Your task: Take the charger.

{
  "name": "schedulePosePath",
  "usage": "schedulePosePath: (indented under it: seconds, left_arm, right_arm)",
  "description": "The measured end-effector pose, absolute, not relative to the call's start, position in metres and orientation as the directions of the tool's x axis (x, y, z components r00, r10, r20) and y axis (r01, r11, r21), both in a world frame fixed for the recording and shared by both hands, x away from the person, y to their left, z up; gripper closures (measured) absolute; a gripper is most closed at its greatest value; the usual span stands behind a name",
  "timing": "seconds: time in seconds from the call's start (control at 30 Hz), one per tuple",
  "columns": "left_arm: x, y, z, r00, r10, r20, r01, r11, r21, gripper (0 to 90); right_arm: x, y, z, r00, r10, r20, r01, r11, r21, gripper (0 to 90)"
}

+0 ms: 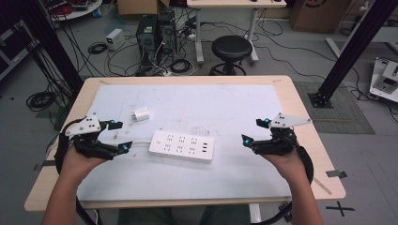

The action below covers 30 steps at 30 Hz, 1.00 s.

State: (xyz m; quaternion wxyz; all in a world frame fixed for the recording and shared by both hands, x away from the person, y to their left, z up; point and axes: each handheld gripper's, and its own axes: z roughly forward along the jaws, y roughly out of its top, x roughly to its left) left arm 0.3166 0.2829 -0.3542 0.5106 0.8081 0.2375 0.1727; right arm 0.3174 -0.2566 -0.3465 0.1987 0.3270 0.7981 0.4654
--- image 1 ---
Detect small cardboard box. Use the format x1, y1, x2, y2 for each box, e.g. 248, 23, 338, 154
116, 0, 172, 16

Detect round white table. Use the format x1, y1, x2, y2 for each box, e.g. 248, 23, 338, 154
39, 0, 103, 23

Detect white desk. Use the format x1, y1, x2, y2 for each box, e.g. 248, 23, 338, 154
186, 0, 287, 66

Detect dark metal rack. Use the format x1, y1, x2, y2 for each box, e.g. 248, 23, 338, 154
0, 20, 39, 83

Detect white table mat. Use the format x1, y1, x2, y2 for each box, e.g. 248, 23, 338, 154
75, 83, 293, 203

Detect large black cable coil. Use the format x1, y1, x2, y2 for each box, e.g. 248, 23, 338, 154
25, 90, 57, 113

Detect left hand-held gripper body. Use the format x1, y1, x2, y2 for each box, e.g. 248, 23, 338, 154
65, 112, 124, 161

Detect white power strip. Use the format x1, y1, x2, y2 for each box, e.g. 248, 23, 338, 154
147, 128, 216, 165

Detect person's green trousers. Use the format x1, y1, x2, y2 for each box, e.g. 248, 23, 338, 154
116, 204, 252, 225

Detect white charger plug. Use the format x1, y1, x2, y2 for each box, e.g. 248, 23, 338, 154
130, 106, 151, 123

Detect white bench power supply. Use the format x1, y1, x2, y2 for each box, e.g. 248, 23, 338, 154
105, 28, 127, 52

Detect person's left hand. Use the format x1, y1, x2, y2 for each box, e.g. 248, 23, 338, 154
59, 144, 109, 186

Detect white machine with plates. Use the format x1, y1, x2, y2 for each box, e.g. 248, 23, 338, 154
368, 56, 398, 104

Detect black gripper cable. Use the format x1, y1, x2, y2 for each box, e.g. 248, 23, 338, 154
54, 118, 99, 225
250, 143, 315, 225

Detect person's right hand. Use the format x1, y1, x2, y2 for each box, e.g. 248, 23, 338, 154
261, 145, 310, 189

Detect grey floor mat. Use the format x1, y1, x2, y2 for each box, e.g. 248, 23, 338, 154
293, 81, 376, 136

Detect black aluminium stand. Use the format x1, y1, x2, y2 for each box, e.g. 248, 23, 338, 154
17, 0, 84, 92
307, 0, 398, 109

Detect large cardboard box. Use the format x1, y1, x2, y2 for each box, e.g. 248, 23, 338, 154
288, 0, 354, 35

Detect small black cable coil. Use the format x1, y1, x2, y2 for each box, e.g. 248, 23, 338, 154
87, 41, 109, 55

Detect black computer tower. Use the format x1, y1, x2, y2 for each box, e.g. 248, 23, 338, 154
135, 14, 160, 66
157, 9, 178, 54

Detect black round stool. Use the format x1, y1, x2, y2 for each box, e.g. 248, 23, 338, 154
208, 35, 253, 77

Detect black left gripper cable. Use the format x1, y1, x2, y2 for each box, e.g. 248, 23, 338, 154
54, 118, 99, 225

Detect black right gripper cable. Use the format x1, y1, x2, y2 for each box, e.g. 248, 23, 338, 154
250, 143, 315, 225

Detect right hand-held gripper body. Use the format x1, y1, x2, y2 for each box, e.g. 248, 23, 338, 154
252, 112, 314, 157

